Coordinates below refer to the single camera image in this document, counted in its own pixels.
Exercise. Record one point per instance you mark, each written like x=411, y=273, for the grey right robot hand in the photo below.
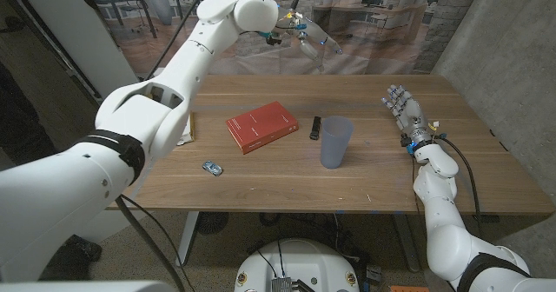
x=410, y=116

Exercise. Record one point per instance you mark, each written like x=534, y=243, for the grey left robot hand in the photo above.
x=309, y=31

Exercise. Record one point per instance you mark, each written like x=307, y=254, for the small black rectangular device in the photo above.
x=315, y=128

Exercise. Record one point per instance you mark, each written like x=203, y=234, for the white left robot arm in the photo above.
x=130, y=122

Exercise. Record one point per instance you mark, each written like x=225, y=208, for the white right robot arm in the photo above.
x=447, y=240

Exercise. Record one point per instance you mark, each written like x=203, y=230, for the translucent blue-grey plastic cup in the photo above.
x=335, y=144

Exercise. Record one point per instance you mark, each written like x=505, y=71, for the red hardcover book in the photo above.
x=260, y=127

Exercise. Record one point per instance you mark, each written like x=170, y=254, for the small silver-blue toy car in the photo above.
x=212, y=168

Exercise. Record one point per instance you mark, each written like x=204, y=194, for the printed office backdrop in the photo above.
x=382, y=44

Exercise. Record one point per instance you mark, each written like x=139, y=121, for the white table leg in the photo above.
x=187, y=240
x=407, y=244

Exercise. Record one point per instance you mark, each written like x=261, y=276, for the white and yellow carton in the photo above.
x=189, y=131

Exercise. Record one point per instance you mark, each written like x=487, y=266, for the small grey box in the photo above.
x=374, y=273

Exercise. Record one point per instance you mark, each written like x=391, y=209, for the orange flat object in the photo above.
x=408, y=289

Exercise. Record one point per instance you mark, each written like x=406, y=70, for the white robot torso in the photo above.
x=299, y=266

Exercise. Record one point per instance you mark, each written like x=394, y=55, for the round black fan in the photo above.
x=211, y=222

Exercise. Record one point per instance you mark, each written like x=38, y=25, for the person in dark trousers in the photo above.
x=21, y=122

